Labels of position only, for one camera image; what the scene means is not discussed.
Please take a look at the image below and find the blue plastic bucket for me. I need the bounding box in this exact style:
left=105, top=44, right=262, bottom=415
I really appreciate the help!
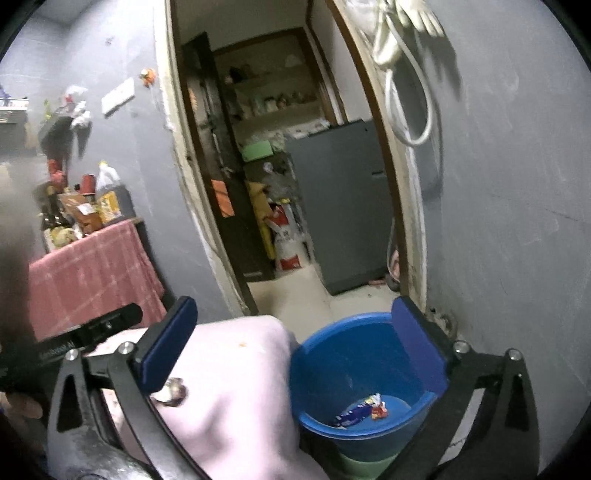
left=289, top=312, right=451, bottom=462

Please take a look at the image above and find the large cooking oil bottle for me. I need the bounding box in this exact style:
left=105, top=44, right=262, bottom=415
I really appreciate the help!
left=95, top=161, right=127, bottom=227

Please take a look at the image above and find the white red rice bag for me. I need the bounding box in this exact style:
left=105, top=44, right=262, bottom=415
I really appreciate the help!
left=270, top=200, right=309, bottom=273

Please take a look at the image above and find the yellow bag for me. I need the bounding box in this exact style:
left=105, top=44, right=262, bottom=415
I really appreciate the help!
left=247, top=181, right=274, bottom=259

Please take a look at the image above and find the pale green box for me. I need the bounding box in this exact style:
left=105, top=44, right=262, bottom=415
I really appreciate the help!
left=241, top=141, right=274, bottom=162

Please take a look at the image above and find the green plastic basin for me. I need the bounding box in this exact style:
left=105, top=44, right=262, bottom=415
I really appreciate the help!
left=339, top=450, right=402, bottom=480

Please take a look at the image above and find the person's left hand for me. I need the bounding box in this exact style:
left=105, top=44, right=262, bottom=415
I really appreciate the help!
left=0, top=391, right=44, bottom=420

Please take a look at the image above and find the pink checked towel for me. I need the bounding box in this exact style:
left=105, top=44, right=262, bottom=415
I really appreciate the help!
left=28, top=219, right=167, bottom=342

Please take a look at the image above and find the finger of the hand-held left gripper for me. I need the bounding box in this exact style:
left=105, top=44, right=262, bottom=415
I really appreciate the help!
left=81, top=302, right=144, bottom=346

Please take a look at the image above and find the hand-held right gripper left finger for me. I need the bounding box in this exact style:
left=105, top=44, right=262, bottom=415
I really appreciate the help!
left=46, top=296, right=206, bottom=480

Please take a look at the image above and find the wooden storage shelf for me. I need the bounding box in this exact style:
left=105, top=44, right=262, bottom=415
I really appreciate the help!
left=215, top=28, right=342, bottom=139

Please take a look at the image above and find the dark sauce bottle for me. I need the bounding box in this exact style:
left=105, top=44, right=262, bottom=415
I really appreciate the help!
left=41, top=185, right=70, bottom=232

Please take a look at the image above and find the pink floral cloth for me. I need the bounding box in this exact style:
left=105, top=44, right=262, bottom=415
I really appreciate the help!
left=85, top=315, right=331, bottom=480

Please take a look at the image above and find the dark wooden door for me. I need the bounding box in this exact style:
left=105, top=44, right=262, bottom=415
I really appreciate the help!
left=182, top=32, right=278, bottom=282

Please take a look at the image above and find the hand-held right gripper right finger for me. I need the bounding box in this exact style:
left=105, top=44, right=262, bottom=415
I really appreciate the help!
left=390, top=296, right=541, bottom=480

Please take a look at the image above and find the grey washing machine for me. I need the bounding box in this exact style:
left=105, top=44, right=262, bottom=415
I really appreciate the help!
left=285, top=119, right=402, bottom=296

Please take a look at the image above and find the white hose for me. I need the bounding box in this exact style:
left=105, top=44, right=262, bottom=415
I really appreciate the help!
left=372, top=0, right=437, bottom=147

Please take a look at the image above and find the wooden door frame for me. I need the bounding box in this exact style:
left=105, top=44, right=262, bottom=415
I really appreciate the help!
left=157, top=0, right=432, bottom=319

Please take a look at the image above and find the white crumpled plastic bag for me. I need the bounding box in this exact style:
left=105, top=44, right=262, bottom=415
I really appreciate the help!
left=65, top=85, right=93, bottom=130

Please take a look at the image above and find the cream rubber glove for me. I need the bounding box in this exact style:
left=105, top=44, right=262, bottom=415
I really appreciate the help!
left=397, top=0, right=446, bottom=38

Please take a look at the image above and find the blue snack wrapper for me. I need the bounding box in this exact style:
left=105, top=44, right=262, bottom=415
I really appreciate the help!
left=335, top=401, right=372, bottom=428

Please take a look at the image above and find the pink slipper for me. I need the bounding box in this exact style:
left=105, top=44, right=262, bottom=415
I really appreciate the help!
left=387, top=249, right=402, bottom=291

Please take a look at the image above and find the brown sauce packet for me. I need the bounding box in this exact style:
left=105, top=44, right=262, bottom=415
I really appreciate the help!
left=58, top=191, right=103, bottom=234

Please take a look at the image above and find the small metal ring object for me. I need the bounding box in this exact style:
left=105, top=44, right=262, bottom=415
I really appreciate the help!
left=152, top=377, right=188, bottom=408

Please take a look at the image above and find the wall rack with packets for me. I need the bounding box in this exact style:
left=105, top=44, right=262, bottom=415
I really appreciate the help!
left=0, top=87, right=28, bottom=124

